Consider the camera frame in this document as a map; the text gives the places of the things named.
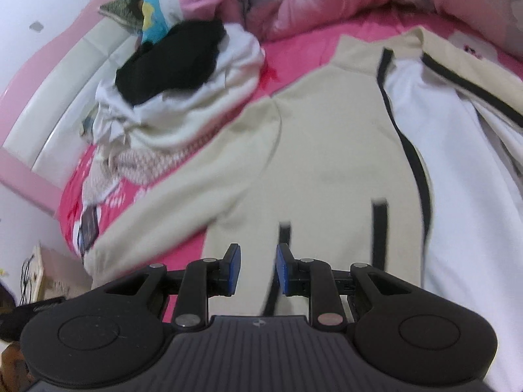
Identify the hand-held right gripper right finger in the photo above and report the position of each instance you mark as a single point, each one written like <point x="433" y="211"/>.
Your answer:
<point x="282" y="271"/>

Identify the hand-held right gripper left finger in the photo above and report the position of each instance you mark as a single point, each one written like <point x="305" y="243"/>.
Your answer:
<point x="233" y="271"/>

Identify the cream jacket with black trim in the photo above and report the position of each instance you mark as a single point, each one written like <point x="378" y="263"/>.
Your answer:
<point x="327" y="130"/>

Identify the pink white knit sweater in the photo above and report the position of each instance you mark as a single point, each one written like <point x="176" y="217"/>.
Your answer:
<point x="143" y="167"/>

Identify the beige nightstand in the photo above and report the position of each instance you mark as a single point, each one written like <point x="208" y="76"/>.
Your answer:
<point x="61" y="269"/>

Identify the pink floral bedsheet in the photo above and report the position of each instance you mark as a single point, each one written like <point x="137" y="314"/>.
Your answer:
<point x="286" y="77"/>

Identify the white garment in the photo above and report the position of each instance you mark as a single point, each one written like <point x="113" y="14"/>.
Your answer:
<point x="237" y="61"/>

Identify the dark object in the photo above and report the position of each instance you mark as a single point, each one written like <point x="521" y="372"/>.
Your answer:
<point x="24" y="314"/>

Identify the black garment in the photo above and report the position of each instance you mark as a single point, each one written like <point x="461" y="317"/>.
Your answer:
<point x="171" y="61"/>

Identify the pink and white headboard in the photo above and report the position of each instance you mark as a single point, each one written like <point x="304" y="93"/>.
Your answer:
<point x="61" y="73"/>

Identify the pink floral duvet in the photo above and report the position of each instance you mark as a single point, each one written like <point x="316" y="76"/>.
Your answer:
<point x="327" y="0"/>

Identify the green patterned cloth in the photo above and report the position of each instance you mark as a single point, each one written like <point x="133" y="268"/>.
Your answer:
<point x="122" y="8"/>

